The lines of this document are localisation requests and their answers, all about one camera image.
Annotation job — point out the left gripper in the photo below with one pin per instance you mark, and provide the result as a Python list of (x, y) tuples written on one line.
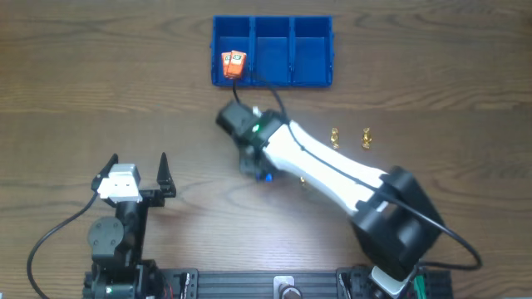
[(151, 198)]

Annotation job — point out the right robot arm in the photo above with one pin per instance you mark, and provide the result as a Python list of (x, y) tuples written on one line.
[(324, 166)]

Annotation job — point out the blue candy pack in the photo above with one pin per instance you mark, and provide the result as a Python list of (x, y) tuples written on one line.
[(266, 178)]

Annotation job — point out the blue tray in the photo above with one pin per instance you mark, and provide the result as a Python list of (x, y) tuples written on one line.
[(307, 62)]

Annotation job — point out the mounting rail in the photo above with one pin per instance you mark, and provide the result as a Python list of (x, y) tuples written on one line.
[(241, 284)]

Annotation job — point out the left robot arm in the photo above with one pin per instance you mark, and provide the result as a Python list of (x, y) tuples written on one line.
[(120, 241)]

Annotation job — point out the orange candy box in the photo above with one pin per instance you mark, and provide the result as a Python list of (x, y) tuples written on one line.
[(224, 66), (237, 64)]

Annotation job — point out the gold wrapped candy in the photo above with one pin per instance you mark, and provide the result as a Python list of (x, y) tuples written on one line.
[(366, 138), (335, 138), (302, 181)]

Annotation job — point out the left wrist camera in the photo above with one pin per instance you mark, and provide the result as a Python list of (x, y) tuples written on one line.
[(120, 182)]

